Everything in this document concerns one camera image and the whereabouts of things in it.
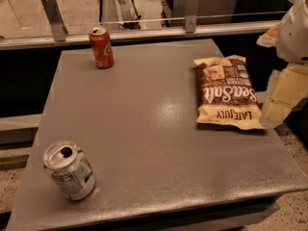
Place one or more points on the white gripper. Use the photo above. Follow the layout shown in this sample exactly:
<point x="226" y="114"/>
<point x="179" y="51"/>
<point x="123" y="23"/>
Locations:
<point x="294" y="38"/>

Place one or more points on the red coke can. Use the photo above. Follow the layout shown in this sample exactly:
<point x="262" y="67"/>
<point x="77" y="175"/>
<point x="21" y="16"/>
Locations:
<point x="101" y="47"/>

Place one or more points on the silver green soda can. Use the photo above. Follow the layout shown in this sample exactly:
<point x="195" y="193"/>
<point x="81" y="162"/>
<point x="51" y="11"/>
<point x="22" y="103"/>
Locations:
<point x="66" y="164"/>

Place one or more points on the brown sea salt chip bag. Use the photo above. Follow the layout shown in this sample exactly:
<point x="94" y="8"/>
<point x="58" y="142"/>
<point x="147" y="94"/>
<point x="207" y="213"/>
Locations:
<point x="225" y="95"/>

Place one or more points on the right metal rail bracket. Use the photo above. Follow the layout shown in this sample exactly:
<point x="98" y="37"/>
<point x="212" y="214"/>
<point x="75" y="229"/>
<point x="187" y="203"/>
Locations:
<point x="191" y="15"/>

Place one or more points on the metal rail bracket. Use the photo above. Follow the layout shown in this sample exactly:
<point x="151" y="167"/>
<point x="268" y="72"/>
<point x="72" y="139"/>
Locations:
<point x="191" y="15"/>
<point x="55" y="20"/>

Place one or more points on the left metal rail bracket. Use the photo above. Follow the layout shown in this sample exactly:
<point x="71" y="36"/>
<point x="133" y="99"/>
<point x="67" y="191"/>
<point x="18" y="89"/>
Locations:
<point x="55" y="20"/>

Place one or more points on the horizontal metal rail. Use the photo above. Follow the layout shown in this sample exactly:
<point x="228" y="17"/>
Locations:
<point x="133" y="36"/>

